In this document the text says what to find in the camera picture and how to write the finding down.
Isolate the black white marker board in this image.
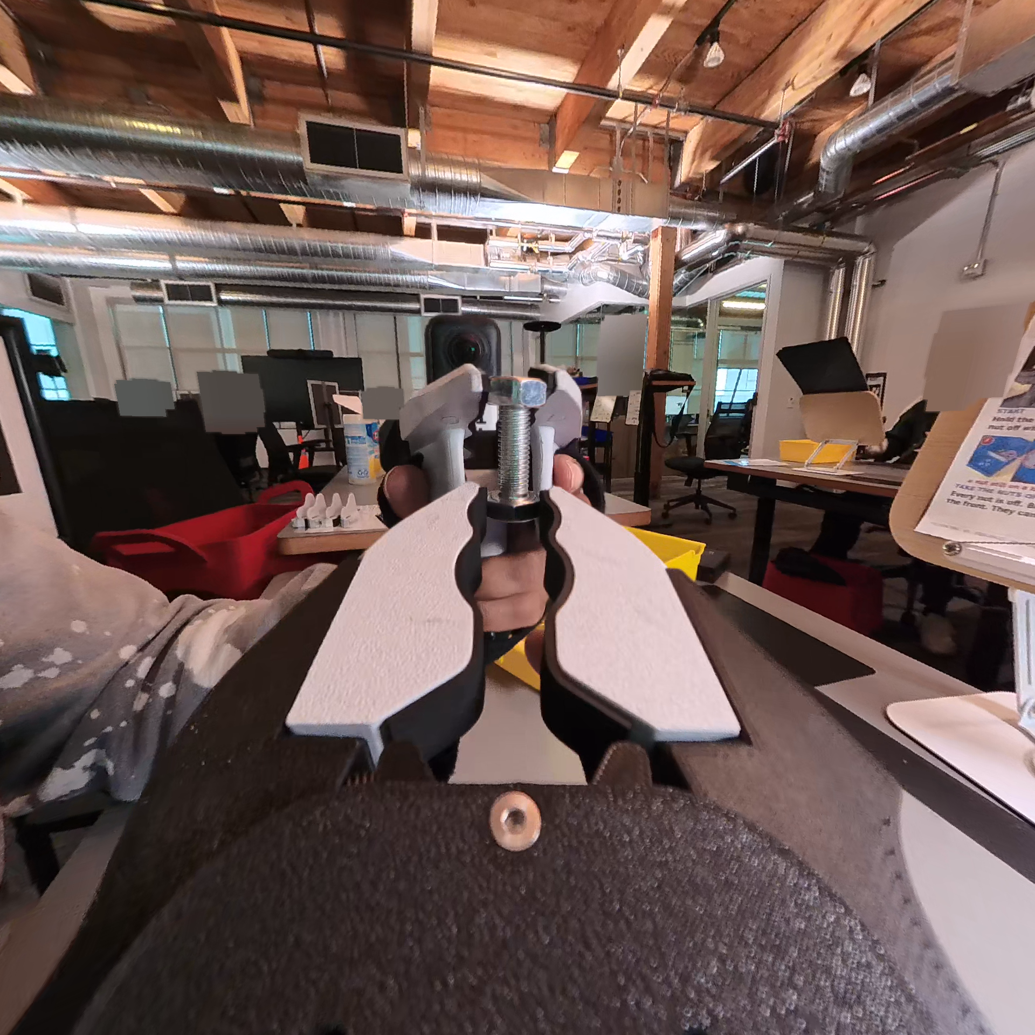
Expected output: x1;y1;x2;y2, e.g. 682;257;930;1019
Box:
0;315;61;539

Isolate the wooden support post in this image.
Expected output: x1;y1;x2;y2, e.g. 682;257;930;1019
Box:
645;226;679;480

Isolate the red tote bag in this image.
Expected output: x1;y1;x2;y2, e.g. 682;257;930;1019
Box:
91;481;341;601

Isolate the white wipes canister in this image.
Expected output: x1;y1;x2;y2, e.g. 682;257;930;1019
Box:
343;416;383;485

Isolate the person's left forearm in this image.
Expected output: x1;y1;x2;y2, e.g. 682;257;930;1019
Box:
0;509;339;819

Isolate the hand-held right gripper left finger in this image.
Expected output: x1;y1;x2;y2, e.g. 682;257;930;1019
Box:
285;481;488;779

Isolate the silver hex bolt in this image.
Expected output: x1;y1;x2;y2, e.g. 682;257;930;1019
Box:
487;404;541;520

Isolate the small wooden board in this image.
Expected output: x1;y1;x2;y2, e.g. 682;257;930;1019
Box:
799;390;887;448

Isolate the black flag panel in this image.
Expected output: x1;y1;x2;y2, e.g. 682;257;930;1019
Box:
776;337;870;397

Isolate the wooden top desk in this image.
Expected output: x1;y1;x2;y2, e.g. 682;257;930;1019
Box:
703;457;910;585

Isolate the large yellow plastic bin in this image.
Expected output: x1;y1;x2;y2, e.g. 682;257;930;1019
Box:
495;526;707;693

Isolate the silver ventilation duct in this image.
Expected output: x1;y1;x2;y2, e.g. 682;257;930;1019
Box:
0;202;571;294
0;109;733;234

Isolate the black monitor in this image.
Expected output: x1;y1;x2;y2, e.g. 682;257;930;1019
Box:
241;350;365;427

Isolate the large black screen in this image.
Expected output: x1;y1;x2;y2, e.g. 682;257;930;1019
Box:
36;396;268;551

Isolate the person's left hand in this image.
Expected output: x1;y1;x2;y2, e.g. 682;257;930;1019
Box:
382;453;587;636

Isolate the black flat mat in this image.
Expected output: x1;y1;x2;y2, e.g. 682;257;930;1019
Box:
702;578;877;690

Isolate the wooden document board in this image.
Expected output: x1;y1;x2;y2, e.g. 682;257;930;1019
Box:
889;303;1035;591

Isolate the black floor stand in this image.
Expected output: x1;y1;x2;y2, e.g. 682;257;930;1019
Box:
634;368;696;506

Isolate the dark red ottoman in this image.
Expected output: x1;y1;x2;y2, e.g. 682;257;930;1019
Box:
762;550;885;637

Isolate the small yellow bin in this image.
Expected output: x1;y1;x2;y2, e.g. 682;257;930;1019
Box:
778;439;860;467

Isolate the large white air vent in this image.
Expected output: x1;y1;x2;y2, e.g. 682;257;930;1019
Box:
298;113;409;181

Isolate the black office chair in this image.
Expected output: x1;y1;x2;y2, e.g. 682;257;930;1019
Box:
661;396;758;524

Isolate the printed instruction sheet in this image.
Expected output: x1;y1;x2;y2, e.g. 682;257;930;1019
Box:
915;319;1035;544

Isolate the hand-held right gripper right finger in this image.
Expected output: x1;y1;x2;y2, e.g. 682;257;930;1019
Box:
539;484;743;779

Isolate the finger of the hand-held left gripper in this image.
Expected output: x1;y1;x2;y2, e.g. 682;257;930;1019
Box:
398;362;488;496
528;364;585;494

